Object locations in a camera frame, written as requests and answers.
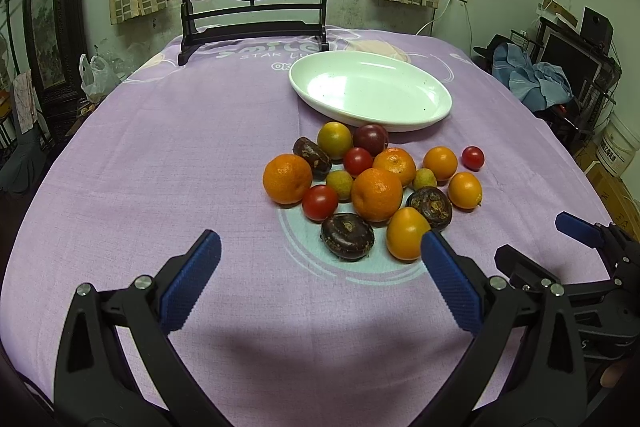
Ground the yellow orange kumquat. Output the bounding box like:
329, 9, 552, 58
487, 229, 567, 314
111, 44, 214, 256
447, 172, 483, 211

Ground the dark passion fruit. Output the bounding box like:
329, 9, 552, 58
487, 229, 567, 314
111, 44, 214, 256
293, 136, 332, 180
320, 212, 375, 262
406, 186, 452, 231

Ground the red cherry tomato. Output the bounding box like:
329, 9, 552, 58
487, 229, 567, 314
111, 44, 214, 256
343, 147, 373, 178
302, 184, 338, 222
461, 145, 485, 171

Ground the yellow orange fruit front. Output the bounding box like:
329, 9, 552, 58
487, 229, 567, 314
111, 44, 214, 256
386, 207, 431, 262

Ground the green longan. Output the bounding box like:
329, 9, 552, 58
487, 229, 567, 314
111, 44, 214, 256
326, 170, 354, 202
412, 168, 438, 191

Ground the small orange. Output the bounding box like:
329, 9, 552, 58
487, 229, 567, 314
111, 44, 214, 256
422, 146, 458, 183

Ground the central orange mandarin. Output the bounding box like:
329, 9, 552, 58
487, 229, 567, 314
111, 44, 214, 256
350, 167, 404, 223

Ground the dark passion fruit front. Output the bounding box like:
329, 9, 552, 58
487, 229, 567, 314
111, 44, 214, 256
320, 212, 375, 262

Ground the red cherry tomato front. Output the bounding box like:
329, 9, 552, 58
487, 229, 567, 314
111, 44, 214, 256
302, 184, 338, 222

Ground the large orange mandarin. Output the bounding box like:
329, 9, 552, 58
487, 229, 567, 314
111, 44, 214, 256
262, 154, 312, 206

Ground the person's right hand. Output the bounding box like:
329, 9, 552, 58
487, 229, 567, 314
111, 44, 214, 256
600, 360, 628, 389

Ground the cardboard box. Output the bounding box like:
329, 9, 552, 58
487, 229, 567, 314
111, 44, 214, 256
574, 143, 640, 239

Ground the white plastic bucket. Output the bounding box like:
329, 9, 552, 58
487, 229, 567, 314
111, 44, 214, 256
596, 113, 639, 178

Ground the blue cloth pile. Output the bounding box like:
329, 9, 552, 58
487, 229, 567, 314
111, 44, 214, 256
491, 42, 574, 113

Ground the large mandarin behind centre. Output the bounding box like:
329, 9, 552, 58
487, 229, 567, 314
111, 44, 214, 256
372, 147, 416, 187

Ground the black monitor on shelf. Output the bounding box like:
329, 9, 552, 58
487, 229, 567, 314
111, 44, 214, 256
535, 0, 622, 103

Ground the purple printed tablecloth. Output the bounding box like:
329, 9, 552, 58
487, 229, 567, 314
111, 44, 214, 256
1, 29, 611, 426

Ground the dark red plum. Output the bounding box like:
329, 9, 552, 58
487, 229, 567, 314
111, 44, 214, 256
352, 124, 388, 157

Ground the yellow green round fruit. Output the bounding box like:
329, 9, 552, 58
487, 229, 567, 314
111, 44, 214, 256
317, 121, 352, 161

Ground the white oval plate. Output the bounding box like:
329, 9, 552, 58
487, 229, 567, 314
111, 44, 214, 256
288, 51, 452, 132

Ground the white plastic bag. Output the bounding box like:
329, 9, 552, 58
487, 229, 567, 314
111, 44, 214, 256
79, 54, 120, 104

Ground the dark framed wall painting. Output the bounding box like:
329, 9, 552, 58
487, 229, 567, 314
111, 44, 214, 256
24, 0, 79, 107

